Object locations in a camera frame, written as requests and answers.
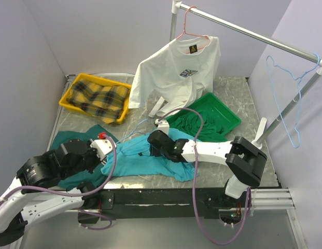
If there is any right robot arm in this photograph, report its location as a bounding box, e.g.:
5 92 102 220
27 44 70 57
147 130 267 207

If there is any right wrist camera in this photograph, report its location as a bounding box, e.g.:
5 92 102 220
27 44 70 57
155 119 170 135

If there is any green plastic bin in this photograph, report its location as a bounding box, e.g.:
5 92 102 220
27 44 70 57
163 92 242 135

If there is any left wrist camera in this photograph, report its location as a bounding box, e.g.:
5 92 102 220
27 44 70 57
90 132 117 164

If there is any light blue t shirt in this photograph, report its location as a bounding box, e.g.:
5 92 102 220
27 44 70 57
113 133 194 182

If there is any yellow plastic bin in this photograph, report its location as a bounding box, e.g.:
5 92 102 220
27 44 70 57
59 73 131 124

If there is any white rack foot left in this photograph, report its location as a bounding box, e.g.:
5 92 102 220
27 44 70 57
148 97 165 118

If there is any white rack base foot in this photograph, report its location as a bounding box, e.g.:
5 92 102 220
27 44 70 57
251 117 267 149

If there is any white t shirt on hanger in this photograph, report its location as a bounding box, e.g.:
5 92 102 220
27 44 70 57
129 36 221 117

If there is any dark teal garment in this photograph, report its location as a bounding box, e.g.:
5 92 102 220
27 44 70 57
50 124 118 191

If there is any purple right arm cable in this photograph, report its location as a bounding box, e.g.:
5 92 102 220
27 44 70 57
158 108 252 245

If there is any blue wire hanger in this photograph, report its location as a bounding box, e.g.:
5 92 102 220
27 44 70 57
265 54 321 148
116 118 152 144

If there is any metal clothes rack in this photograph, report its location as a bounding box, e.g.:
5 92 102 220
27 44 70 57
170 1 322 142

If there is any green cloth in bin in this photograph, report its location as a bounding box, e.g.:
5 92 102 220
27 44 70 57
167 112 227 142

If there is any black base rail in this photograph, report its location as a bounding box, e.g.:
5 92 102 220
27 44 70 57
77 187 244 226

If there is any pink wire hanger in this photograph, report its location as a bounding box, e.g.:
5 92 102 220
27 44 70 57
173 6 211 55

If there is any yellow plaid cloth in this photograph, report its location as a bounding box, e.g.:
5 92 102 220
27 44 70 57
66 80 129 124

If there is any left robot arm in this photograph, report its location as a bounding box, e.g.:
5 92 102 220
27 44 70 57
0 139 113 247

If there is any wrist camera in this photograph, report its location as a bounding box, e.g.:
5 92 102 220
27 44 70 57
155 119 170 135
90 132 117 164

